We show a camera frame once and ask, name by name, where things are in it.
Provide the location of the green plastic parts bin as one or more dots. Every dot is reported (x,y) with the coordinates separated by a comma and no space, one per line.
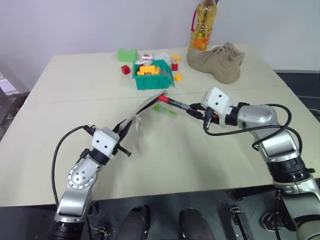
(152,81)

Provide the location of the black metal table bracket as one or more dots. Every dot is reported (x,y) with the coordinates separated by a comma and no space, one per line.
(240,222)

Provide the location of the small red cube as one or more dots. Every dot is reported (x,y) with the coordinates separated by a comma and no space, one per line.
(174,67)

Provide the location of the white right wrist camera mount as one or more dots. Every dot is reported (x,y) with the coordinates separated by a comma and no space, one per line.
(217,100)

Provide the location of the yellow cooking oil bottle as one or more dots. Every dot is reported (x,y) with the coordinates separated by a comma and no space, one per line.
(203,27)

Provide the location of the dark rounded shape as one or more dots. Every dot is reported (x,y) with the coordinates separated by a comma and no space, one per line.
(193,225)
(135,223)

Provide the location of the large red cube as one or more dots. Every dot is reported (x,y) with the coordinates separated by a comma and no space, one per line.
(125,69)

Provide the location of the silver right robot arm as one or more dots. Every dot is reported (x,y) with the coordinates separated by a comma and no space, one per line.
(277,147)

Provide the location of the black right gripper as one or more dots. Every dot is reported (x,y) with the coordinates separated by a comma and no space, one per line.
(209,117)

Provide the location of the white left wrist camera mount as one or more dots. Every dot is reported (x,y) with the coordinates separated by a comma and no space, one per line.
(104,140)

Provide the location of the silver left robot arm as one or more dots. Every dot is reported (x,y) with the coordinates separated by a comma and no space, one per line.
(77,177)

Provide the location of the green plastic block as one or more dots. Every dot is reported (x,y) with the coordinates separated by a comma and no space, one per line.
(127,55)

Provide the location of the yellow toy block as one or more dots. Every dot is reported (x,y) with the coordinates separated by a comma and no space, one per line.
(175,58)
(178,77)

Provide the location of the clear plastic cup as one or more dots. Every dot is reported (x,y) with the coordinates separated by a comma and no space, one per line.
(163,56)

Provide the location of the yellow toy building brick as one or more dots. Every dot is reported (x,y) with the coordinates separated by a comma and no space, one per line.
(148,70)

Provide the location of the tan suede boot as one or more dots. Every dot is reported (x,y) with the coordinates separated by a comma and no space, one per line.
(217,63)

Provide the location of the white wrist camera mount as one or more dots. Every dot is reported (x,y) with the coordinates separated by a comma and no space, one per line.
(217,100)
(104,140)

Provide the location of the black caster wheel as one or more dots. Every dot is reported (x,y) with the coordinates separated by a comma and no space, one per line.
(268,221)

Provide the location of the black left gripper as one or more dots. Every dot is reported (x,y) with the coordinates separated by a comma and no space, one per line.
(118,148)

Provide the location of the red capped black marker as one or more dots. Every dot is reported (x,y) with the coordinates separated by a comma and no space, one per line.
(175,102)

